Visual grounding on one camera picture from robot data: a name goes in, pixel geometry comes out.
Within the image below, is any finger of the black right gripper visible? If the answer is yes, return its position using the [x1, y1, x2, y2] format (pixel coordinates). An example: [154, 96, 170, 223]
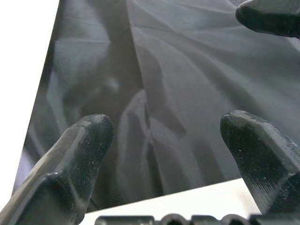
[235, 0, 300, 38]

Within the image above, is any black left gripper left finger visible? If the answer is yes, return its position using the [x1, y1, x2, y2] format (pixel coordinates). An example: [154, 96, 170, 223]
[0, 114, 115, 225]

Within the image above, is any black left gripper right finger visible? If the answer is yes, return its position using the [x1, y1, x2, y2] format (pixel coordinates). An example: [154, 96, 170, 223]
[220, 109, 300, 214]

